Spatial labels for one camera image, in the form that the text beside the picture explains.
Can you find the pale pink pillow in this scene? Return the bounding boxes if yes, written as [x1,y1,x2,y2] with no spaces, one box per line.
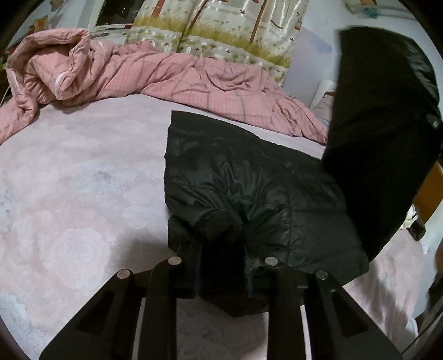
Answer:
[313,95,334,122]

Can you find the doll on wall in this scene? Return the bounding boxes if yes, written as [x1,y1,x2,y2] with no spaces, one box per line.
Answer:
[344,0,379,18]

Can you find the tree print curtain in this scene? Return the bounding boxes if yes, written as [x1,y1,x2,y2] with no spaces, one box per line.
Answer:
[123,0,309,87]

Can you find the folded white garment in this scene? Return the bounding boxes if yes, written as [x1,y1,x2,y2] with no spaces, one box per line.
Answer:
[403,206,421,231]

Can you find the black down jacket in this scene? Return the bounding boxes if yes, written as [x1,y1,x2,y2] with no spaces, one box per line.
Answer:
[163,26,443,317]

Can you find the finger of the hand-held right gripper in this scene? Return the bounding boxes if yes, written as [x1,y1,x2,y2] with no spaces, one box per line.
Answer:
[425,111,443,134]

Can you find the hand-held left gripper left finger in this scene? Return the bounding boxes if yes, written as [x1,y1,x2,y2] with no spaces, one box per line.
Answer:
[39,256,185,360]

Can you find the pink checked quilt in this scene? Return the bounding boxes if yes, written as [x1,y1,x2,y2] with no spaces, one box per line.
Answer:
[0,28,329,146]

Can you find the white framed window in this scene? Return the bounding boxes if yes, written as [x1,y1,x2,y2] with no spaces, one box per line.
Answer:
[88,0,146,33]

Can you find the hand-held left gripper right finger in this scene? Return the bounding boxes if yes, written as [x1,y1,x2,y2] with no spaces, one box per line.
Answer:
[264,257,404,360]

